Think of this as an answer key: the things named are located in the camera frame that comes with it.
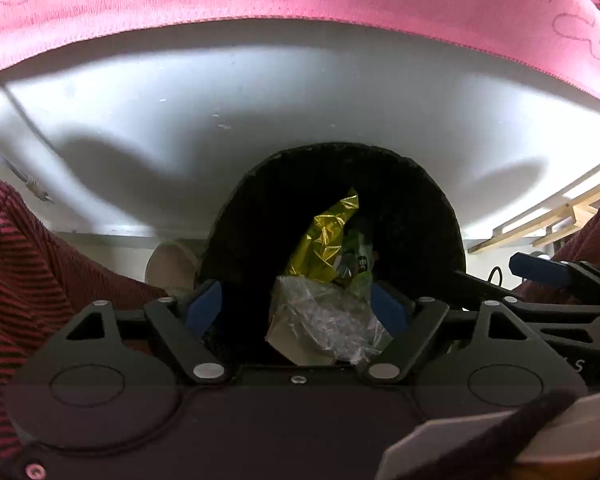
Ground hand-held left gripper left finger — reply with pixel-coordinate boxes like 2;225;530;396
54;280;229;386

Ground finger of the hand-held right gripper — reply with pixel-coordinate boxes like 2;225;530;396
508;252;600;307
451;270;520;307

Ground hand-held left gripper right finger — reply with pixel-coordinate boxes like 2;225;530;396
357;282;548;385

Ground green wrapper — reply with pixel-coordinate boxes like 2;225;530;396
337;229;379;297

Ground clear plastic bag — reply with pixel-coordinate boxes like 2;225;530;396
264;274;396;367

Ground black trash bin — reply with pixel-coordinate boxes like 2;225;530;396
194;142;469;367

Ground gold foil wrapper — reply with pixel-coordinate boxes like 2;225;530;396
285;187;361;287

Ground person's right leg striped pants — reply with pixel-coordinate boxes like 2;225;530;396
524;199;600;303

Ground person's leg striped pants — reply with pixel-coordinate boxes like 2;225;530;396
0;167;168;463
524;199;600;303

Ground person's left leg striped pants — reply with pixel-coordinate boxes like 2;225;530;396
0;167;168;463

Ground white table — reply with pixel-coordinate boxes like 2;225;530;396
0;16;600;252

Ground wooden frame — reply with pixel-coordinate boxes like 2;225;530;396
467;159;600;257

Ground white cable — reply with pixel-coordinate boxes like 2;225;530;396
0;84;57;205

